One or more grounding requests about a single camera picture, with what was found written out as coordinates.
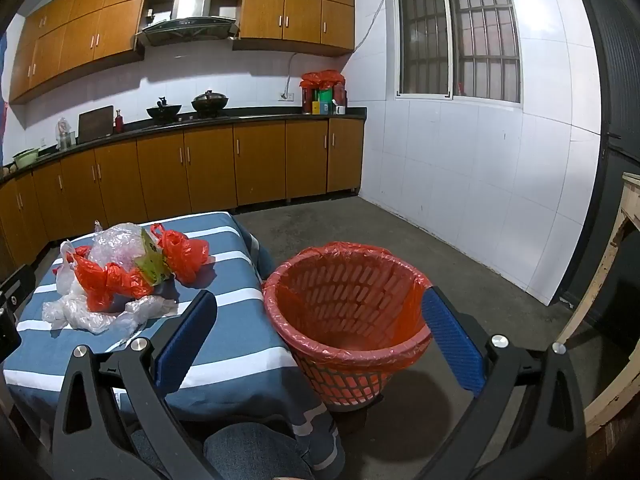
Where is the clear plastic bag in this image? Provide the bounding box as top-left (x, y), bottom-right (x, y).
top-left (41, 290), bottom-right (179, 335)

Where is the person's right leg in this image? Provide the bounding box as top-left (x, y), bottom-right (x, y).
top-left (202, 422), bottom-right (315, 480)

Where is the barred sliding window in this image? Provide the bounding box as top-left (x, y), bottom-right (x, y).
top-left (384, 0), bottom-right (522, 105)

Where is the thin white wall cable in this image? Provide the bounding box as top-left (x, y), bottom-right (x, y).
top-left (352, 0), bottom-right (396, 53)

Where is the clear glass jar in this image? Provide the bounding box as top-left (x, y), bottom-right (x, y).
top-left (55, 117), bottom-right (76, 151)

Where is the steel range hood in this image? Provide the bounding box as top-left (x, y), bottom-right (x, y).
top-left (132, 0), bottom-right (240, 48)

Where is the white power cable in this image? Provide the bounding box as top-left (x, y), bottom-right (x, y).
top-left (285, 52), bottom-right (301, 96)

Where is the black pot with lid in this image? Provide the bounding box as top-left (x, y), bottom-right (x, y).
top-left (191, 90), bottom-right (230, 112)

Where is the row of wooden wall cabinets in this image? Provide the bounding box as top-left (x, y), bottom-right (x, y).
top-left (9, 0), bottom-right (356, 106)

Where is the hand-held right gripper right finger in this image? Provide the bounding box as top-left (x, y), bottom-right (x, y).
top-left (421, 285), bottom-right (587, 480)

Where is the dark wooden cutting board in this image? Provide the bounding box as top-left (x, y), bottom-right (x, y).
top-left (76, 105), bottom-right (115, 143)

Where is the green snack packet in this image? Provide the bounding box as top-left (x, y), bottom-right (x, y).
top-left (134, 229), bottom-right (175, 285)

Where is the red plastic bag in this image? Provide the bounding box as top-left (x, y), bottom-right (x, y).
top-left (151, 222), bottom-right (211, 287)
top-left (66, 246), bottom-right (156, 312)
top-left (300, 70), bottom-right (347, 92)

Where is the unpainted wooden frame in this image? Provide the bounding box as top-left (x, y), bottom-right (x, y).
top-left (555, 172), bottom-right (640, 438)

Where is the red plastic lattice wastebasket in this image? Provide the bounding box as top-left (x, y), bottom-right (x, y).
top-left (262, 242), bottom-right (433, 408)

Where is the white plastic bag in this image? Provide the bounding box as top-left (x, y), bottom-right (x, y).
top-left (54, 240), bottom-right (83, 297)

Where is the dark door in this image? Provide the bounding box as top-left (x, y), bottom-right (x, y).
top-left (570, 0), bottom-right (640, 331)

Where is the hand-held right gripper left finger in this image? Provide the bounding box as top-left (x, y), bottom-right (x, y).
top-left (52, 289), bottom-right (218, 480)

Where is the row of wooden base cabinets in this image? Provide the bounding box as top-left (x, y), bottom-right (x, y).
top-left (0, 117), bottom-right (366, 261)

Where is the black kitchen countertop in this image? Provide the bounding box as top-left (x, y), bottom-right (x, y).
top-left (0, 107), bottom-right (367, 181)

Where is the red plastic bag over bottles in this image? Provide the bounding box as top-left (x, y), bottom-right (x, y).
top-left (300, 70), bottom-right (347, 92)

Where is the orange plastic bin liner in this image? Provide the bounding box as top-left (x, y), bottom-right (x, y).
top-left (262, 242), bottom-right (433, 376)

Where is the black wok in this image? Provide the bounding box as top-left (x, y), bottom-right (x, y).
top-left (146, 96), bottom-right (183, 120)

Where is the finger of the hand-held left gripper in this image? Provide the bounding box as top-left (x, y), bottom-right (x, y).
top-left (0, 264), bottom-right (37, 311)

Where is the blue white striped tablecloth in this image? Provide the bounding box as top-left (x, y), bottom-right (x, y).
top-left (2, 211), bottom-right (346, 471)

